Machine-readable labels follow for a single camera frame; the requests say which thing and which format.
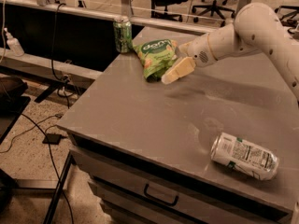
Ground green rice chip bag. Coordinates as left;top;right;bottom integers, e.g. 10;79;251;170
134;38;178;82

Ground grey drawer cabinet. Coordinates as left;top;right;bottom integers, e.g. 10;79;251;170
70;134;292;224

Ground black power adapter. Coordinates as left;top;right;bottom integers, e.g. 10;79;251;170
42;133;62;145

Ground clear sanitizer bottle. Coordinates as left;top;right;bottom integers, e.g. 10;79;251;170
4;28;24;57

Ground black hanging cable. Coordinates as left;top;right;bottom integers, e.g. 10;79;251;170
50;3;73;109

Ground black chair base right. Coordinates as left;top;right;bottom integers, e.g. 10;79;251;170
275;6;299;28

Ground green soda can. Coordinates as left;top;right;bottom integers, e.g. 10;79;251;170
113;16;133;53

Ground black drawer handle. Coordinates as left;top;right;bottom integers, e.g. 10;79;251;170
143;183;179;207

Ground white cable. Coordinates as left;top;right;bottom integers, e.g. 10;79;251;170
0;0;18;63

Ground black floor cable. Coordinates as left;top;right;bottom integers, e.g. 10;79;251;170
0;112;76;224

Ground black table leg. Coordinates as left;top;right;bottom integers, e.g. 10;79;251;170
43;154;73;224

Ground white crushed soda can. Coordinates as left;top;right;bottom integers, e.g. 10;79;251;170
210;133;279;180

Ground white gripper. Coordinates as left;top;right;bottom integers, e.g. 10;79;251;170
162;35;217;84

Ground grey metal bracket right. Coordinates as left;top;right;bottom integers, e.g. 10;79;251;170
235;0;252;13

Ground black chair far left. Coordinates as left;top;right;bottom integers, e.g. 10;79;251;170
0;77;30;144

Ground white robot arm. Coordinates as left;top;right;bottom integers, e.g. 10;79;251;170
162;3;299;100

